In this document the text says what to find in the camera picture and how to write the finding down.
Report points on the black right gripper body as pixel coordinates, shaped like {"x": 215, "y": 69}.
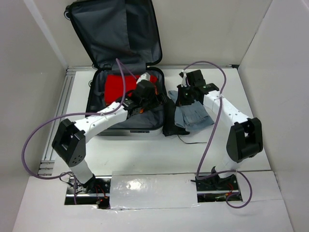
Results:
{"x": 182, "y": 95}

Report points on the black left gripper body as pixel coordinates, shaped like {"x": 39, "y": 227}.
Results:
{"x": 154, "y": 99}

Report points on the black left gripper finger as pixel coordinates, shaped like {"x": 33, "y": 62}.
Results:
{"x": 162, "y": 97}
{"x": 158, "y": 108}

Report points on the light blue denim jeans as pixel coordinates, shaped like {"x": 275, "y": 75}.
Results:
{"x": 192, "y": 118}

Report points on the black garment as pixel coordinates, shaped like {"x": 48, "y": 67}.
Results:
{"x": 169, "y": 127}

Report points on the red cloth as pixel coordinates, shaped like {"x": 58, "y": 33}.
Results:
{"x": 114, "y": 88}

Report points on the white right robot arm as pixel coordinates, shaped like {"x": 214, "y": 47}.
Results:
{"x": 245, "y": 134}

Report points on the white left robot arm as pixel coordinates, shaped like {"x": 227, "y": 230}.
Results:
{"x": 72, "y": 136}

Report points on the open grey-lined suitcase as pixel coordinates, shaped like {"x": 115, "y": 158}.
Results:
{"x": 119, "y": 36}

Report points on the white taped cover sheet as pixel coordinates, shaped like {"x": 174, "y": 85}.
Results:
{"x": 159, "y": 191}

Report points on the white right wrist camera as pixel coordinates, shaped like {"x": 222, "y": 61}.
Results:
{"x": 184, "y": 82}

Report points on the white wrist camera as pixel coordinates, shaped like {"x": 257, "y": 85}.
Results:
{"x": 144, "y": 77}
{"x": 184, "y": 82}

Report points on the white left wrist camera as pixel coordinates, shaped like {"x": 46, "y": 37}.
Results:
{"x": 144, "y": 77}

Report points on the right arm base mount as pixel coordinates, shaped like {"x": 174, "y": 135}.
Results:
{"x": 215, "y": 189}

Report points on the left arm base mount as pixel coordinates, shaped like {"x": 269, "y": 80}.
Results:
{"x": 97, "y": 193}

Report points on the aluminium frame rail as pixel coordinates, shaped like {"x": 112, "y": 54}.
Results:
{"x": 73, "y": 99}

